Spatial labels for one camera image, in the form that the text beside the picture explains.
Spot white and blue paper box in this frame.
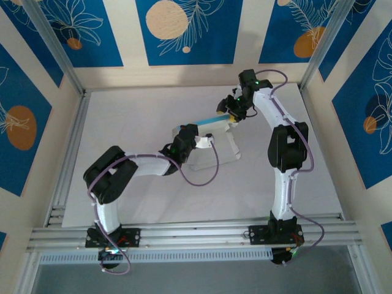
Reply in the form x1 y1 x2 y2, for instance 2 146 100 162
170 113 243 172

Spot black arm base unit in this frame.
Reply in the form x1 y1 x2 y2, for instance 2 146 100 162
97 247 125 271
270 246 304 266

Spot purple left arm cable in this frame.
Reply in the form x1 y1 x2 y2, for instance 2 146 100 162
87 139 220 275

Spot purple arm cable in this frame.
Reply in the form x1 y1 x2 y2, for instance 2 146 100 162
255 69 325 267
87 139 220 275

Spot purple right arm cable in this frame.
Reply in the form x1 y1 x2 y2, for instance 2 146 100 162
255 69 325 267

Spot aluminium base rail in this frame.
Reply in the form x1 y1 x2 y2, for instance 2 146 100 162
26 213 365 254

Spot aluminium frame post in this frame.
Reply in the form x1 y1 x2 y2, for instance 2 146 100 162
21 0 86 96
298 0 359 92

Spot aluminium side rail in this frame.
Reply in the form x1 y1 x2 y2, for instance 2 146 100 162
44 90 92 228

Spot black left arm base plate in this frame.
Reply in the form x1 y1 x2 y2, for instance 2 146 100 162
85 228 141 249

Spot grey slotted cable duct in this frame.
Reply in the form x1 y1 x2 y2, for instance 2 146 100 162
38 248 273 265

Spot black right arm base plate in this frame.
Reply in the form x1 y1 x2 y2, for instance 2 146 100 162
248 224 304 246

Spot aluminium frame leg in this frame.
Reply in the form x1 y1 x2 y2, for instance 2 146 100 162
17 251 42 294
347 244 374 294

